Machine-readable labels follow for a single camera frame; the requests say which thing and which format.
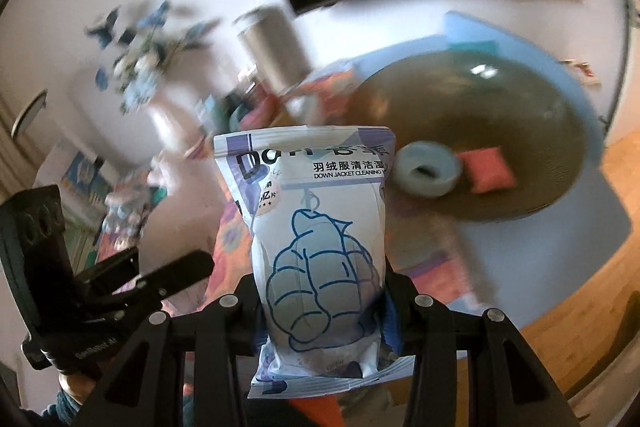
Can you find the coral pink small cushion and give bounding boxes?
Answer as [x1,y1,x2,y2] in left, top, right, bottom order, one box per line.
[458,147,518,194]

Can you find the light blue tape ring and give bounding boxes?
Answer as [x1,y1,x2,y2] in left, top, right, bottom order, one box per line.
[390,140,464,198]

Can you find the white down jacket wipes pouch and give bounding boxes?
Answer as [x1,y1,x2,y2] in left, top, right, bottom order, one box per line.
[214,126,395,398]

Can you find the person's left hand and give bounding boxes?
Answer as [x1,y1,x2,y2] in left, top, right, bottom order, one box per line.
[58,373,96,405]

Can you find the blue foam board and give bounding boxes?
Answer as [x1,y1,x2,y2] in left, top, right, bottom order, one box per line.
[348,12,631,327]

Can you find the white ribbed ceramic vase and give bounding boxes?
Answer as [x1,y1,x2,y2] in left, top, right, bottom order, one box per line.
[144,92,207,159]

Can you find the blue artificial flowers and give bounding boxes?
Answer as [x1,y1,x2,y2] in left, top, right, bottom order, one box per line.
[84,0,220,115]

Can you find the round woven brown basket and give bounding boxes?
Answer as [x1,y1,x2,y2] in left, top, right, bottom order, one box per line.
[344,50,587,221]

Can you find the gold steel thermos tumbler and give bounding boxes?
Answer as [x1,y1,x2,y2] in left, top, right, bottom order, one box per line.
[233,5,311,95]

